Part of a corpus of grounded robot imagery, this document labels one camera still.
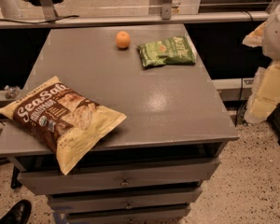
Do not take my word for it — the grey drawer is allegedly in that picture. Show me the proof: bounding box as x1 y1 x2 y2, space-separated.
49 187 202 213
66 204 189 224
18 158 220 195

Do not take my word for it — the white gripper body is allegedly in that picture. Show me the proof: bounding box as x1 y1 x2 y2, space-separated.
262 3 280 61

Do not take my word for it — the grey metal rail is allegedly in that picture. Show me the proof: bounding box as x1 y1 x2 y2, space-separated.
0 11 269 29

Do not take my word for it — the crumpled clear plastic object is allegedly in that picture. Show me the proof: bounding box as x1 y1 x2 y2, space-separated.
4 85 21 99

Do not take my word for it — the middle grey drawer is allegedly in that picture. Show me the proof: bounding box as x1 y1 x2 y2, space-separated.
49 187 202 213

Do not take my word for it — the orange fruit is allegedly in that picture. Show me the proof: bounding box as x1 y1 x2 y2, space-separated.
116 31 131 49

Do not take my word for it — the top grey drawer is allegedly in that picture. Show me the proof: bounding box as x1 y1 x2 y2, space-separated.
18 158 220 195

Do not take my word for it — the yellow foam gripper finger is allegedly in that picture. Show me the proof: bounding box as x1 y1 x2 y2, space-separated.
244 61 280 124
243 22 266 48

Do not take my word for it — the black cable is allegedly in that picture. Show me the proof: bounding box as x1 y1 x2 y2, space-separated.
0 14 80 25

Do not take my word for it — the grey lower side beam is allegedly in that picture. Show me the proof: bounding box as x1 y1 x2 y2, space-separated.
213 77 254 102

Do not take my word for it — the bottom grey drawer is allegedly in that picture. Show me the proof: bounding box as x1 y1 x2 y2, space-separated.
66 204 189 224

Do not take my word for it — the black leather shoe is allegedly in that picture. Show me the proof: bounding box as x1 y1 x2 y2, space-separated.
0 200 32 224

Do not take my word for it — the brown sea salt chip bag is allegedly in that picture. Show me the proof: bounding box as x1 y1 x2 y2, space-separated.
0 77 126 175

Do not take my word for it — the grey drawer cabinet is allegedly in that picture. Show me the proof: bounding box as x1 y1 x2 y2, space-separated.
0 23 240 224

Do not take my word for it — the green kettle chip bag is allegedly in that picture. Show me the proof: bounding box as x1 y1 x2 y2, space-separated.
137 36 196 68

